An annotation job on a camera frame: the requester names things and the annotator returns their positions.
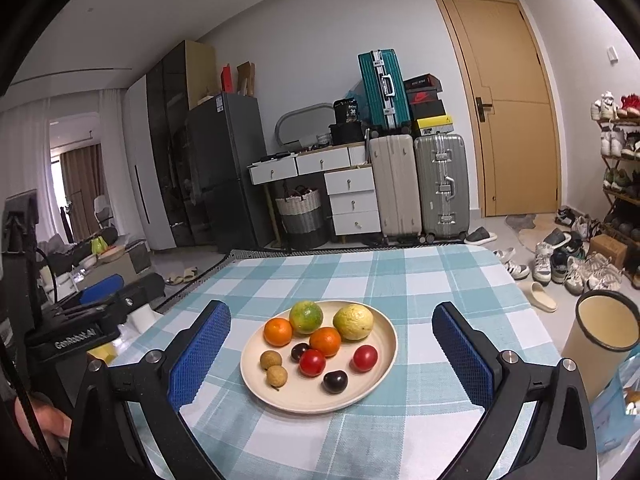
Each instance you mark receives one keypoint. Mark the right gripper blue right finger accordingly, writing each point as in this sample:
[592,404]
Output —
[470,353]

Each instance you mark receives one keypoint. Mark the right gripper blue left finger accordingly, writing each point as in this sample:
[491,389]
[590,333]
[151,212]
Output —
[192,352]

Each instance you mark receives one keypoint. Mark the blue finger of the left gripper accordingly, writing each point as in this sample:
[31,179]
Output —
[143,291]
[102,289]

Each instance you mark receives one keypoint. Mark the brown longan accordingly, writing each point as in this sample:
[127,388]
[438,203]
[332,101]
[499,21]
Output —
[277,376]
[270,358]

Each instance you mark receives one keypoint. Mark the red cherry tomato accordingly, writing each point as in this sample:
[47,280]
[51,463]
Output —
[312,363]
[364,358]

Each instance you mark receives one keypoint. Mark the dark plum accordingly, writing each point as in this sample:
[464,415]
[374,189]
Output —
[335,382]
[298,351]

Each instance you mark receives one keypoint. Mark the left hand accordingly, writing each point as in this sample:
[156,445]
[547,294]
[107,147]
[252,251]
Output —
[54,424]

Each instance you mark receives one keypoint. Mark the yellow object at table edge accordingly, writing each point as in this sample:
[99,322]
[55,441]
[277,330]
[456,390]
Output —
[105,352]

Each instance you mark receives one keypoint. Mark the beige slipper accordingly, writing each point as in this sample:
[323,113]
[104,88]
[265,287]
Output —
[537,296]

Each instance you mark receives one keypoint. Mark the checked teal tablecloth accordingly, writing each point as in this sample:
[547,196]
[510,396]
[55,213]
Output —
[404,419]

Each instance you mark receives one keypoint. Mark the orange mandarin left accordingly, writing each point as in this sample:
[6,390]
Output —
[278,332]

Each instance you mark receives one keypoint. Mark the orange mandarin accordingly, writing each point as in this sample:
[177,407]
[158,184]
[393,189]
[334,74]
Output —
[278,332]
[327,340]

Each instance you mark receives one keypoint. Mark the cream round plate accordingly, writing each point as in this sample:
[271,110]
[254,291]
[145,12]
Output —
[322,372]

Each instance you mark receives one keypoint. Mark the green orange citrus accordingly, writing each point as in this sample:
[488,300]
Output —
[305,317]

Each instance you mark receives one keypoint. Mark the yellow green citrus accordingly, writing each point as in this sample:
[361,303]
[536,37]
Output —
[354,322]

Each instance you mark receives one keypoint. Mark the cream round bin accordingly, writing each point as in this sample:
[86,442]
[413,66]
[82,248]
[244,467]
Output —
[605,330]

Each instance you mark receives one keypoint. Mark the orange mandarin right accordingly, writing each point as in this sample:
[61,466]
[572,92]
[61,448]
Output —
[327,340]

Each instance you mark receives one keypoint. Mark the beige suitcase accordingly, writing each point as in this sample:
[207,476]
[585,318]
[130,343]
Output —
[396,186]

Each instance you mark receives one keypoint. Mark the black refrigerator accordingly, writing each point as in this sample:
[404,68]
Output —
[226,135]

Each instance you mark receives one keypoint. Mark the woven laundry basket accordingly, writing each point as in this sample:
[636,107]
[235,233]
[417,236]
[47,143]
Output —
[303,219]

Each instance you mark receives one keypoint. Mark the silver suitcase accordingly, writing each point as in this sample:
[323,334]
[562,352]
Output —
[443,179]

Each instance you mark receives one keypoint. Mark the white drawer desk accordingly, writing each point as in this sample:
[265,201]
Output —
[344,178]

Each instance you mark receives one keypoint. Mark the wooden door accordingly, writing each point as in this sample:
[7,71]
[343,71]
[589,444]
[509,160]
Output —
[512,113]

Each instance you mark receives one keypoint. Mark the stacked shoe boxes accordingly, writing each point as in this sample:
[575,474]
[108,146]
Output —
[427,111]

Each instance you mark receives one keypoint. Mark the teal suitcase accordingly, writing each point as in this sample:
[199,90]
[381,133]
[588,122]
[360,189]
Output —
[385,91]

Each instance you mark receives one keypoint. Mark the shoe rack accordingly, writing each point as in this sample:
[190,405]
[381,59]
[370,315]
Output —
[618,124]

